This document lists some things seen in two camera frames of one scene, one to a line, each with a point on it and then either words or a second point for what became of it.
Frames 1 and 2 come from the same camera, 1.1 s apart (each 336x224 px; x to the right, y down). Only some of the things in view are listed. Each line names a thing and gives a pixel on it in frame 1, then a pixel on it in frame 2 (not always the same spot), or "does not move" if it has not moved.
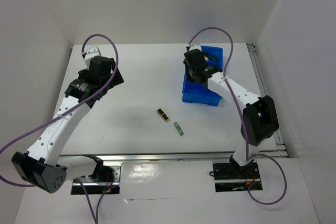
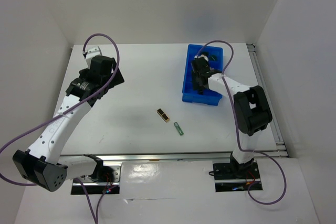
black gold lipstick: x=163 y=115 does not move
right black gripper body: x=189 y=71 → x=195 y=82
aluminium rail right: x=281 y=150 does not move
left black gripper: x=117 y=80 does not move
